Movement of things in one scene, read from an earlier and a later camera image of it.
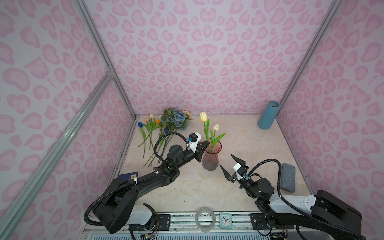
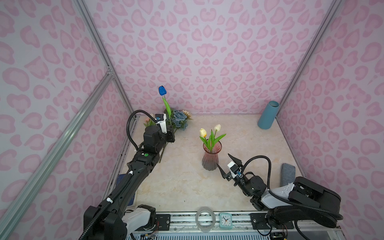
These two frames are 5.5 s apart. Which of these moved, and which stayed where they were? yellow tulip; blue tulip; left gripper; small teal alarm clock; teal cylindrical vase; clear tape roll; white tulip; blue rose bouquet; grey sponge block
Moved: left gripper; blue tulip; yellow tulip
Stayed: blue rose bouquet; grey sponge block; teal cylindrical vase; white tulip; clear tape roll; small teal alarm clock
